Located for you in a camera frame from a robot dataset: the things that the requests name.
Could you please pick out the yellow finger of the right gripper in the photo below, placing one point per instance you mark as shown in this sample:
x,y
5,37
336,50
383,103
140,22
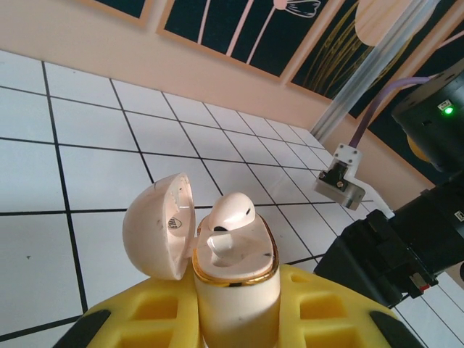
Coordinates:
x,y
366,261

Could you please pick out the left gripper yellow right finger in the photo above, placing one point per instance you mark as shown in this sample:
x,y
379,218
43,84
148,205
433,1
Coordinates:
x,y
326,319

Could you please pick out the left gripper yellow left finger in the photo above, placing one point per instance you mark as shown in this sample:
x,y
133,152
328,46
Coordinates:
x,y
145,319

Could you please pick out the beige earbud charging case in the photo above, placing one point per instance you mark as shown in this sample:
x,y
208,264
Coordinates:
x,y
235,308

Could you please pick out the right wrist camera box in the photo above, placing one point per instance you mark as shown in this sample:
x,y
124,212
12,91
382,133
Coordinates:
x,y
348,188

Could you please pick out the aluminium corner post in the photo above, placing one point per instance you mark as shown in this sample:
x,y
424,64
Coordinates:
x,y
362,72

